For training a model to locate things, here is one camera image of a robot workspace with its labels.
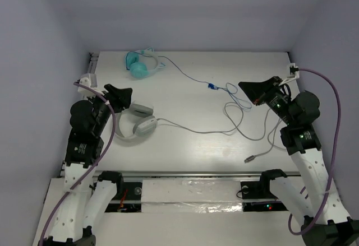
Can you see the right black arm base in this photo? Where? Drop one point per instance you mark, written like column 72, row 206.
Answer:
column 257, row 196

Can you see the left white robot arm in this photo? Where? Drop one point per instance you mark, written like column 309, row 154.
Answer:
column 77, row 214

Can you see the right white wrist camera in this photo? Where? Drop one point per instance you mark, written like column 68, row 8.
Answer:
column 293, row 74

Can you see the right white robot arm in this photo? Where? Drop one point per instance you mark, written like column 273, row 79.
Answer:
column 322, row 218

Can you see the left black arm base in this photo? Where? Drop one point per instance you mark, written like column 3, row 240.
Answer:
column 128, row 196

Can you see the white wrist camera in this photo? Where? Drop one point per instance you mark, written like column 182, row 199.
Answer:
column 88, row 80
column 293, row 74

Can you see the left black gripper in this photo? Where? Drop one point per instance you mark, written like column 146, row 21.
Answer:
column 110, row 99

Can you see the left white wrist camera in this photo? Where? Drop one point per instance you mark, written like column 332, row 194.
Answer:
column 88, row 80

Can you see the metal rail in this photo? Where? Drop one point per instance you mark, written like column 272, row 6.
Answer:
column 172, row 174

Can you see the teal white headphones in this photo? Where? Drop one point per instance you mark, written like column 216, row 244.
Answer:
column 139, row 69

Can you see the white grey headphones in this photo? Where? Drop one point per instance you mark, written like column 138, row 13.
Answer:
column 145, row 125

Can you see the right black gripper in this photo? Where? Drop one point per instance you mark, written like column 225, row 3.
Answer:
column 256, row 90

